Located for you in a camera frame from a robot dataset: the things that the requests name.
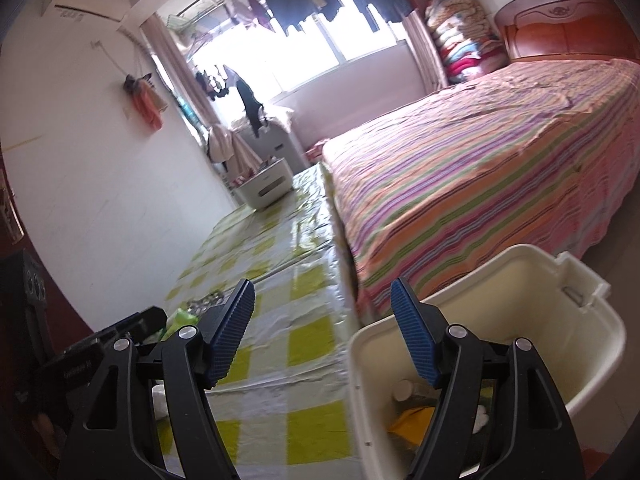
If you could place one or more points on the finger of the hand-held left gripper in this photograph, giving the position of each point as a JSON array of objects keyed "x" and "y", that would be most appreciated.
[{"x": 147, "y": 321}]

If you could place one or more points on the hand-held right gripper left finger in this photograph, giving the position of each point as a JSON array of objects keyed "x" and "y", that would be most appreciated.
[{"x": 232, "y": 330}]

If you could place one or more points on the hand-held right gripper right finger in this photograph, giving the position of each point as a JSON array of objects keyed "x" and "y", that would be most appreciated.
[{"x": 415, "y": 340}]

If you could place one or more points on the green plush toy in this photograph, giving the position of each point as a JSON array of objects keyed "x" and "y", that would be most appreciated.
[{"x": 185, "y": 320}]

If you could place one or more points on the silver blister pack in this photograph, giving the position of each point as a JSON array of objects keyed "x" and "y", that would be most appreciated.
[{"x": 205, "y": 302}]

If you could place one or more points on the white tube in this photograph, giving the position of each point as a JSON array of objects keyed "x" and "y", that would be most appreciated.
[{"x": 402, "y": 391}]

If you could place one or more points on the white tissue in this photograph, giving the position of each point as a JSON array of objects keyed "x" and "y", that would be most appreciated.
[{"x": 482, "y": 417}]

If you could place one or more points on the cream plastic bin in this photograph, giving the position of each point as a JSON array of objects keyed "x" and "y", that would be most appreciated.
[{"x": 525, "y": 300}]

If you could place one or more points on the red-brown door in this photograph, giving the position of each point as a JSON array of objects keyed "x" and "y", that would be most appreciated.
[{"x": 62, "y": 305}]

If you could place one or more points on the green checked plastic tablecloth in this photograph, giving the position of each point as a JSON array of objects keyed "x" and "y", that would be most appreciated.
[{"x": 280, "y": 310}]

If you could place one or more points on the white desk caddy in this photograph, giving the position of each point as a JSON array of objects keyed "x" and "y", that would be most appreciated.
[{"x": 265, "y": 185}]

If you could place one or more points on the bed with striped sheet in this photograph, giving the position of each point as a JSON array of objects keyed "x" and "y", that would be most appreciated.
[{"x": 475, "y": 170}]

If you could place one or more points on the grey appliance with white cover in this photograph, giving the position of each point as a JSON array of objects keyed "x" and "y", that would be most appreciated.
[{"x": 280, "y": 145}]

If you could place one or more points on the pink cloth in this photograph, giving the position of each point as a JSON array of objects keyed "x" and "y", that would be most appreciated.
[{"x": 315, "y": 151}]

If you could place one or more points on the orange hanging cloth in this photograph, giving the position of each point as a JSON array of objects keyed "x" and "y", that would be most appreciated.
[{"x": 147, "y": 105}]

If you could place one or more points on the black hanging garment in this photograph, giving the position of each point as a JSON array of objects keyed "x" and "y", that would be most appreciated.
[{"x": 250, "y": 105}]

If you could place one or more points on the hanging sock rack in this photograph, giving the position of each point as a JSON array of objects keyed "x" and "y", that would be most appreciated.
[{"x": 215, "y": 82}]

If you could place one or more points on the beige window curtain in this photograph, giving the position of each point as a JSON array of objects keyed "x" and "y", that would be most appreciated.
[
  {"x": 425, "y": 55},
  {"x": 170, "y": 60}
]

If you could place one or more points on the stack of folded quilts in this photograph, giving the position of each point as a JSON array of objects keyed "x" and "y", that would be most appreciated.
[{"x": 462, "y": 40}]

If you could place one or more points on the wooden headboard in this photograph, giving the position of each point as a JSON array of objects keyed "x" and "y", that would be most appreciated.
[{"x": 550, "y": 30}]

